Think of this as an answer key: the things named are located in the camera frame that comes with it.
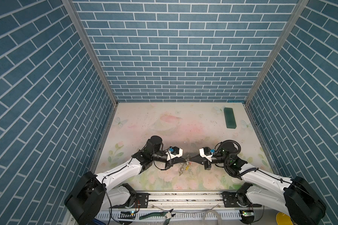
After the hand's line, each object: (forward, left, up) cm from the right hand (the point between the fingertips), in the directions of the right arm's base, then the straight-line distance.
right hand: (189, 158), depth 71 cm
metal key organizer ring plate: (+2, +3, -16) cm, 16 cm away
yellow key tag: (+1, 0, -17) cm, 17 cm away
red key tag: (-2, -1, -2) cm, 2 cm away
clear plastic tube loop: (-20, -16, -19) cm, 32 cm away
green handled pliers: (-23, +9, -17) cm, 30 cm away
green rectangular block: (+44, -33, -19) cm, 58 cm away
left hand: (-1, +3, -3) cm, 4 cm away
